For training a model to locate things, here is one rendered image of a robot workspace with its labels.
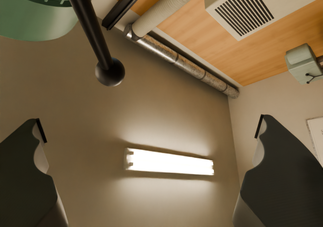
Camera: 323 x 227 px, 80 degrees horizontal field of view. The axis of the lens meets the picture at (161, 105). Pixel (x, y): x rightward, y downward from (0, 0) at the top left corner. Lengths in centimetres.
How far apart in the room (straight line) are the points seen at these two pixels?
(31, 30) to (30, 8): 4
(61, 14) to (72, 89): 142
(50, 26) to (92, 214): 146
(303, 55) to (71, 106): 202
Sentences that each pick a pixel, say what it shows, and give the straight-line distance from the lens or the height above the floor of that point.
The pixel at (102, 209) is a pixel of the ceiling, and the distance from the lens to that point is 168.
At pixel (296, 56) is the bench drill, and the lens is 219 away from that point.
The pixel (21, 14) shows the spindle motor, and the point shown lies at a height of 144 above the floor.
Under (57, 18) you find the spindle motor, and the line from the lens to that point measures 29.
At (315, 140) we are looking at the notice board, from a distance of 299.
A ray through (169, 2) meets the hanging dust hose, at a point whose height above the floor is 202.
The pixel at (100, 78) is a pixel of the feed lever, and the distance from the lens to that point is 23.
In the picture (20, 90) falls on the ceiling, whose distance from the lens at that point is 159.
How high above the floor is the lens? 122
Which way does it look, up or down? 43 degrees up
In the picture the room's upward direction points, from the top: 112 degrees counter-clockwise
